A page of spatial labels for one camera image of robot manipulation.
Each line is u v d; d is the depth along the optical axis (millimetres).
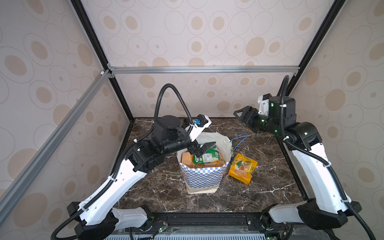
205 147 493
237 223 749
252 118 532
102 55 837
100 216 381
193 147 504
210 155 820
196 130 460
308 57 851
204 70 1255
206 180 711
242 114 556
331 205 372
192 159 833
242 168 877
